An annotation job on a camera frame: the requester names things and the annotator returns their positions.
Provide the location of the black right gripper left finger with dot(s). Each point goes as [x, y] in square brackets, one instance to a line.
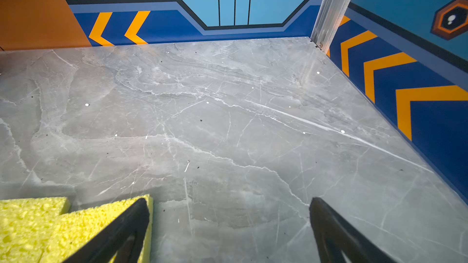
[122, 240]

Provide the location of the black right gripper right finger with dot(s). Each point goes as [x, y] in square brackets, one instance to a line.
[338, 241]

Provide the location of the lime porous sponge right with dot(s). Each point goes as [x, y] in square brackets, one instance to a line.
[73, 230]

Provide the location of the lime porous sponge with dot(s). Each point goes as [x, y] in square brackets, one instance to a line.
[26, 226]
[73, 230]

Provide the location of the lime porous sponge left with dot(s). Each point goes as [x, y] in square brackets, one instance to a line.
[26, 226]

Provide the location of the aluminium corner post right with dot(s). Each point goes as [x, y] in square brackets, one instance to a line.
[330, 15]

